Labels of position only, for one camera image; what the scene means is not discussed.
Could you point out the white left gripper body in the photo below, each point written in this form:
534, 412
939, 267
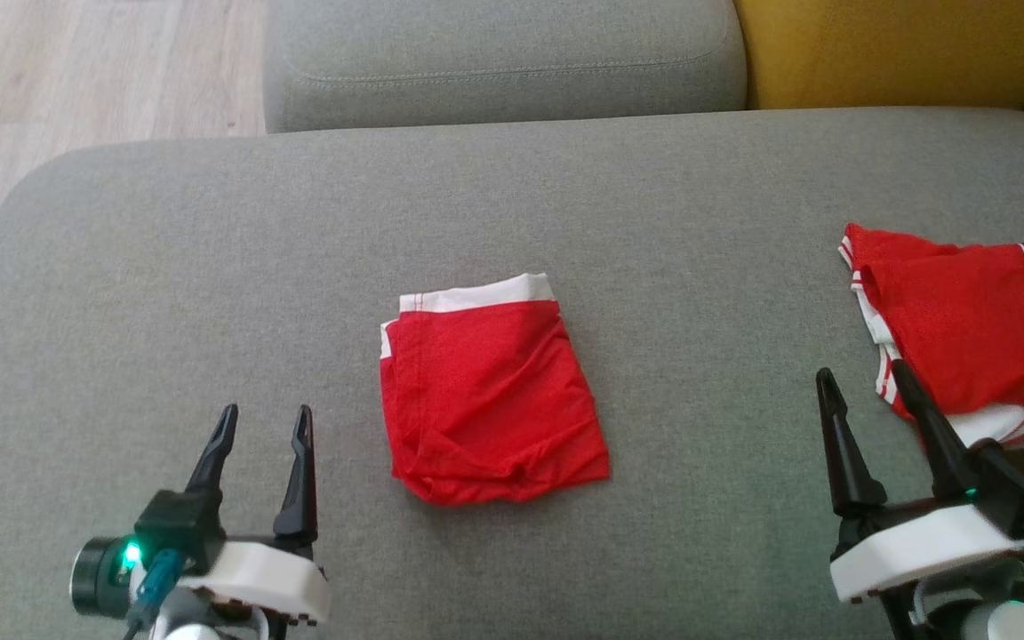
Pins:
268, 578

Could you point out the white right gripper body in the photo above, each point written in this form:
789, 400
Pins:
912, 551

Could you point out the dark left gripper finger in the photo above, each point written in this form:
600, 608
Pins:
214, 449
299, 480

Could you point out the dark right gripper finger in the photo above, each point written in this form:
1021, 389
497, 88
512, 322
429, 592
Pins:
939, 436
848, 453

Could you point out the red basketball jersey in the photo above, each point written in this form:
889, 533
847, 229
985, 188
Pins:
965, 329

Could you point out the red shorts with white stripe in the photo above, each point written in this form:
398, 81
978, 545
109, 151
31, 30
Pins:
485, 400

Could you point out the large yellow sofa backrest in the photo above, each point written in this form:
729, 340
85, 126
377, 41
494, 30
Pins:
903, 49

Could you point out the grey sofa seat cushion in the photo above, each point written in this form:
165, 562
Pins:
503, 62

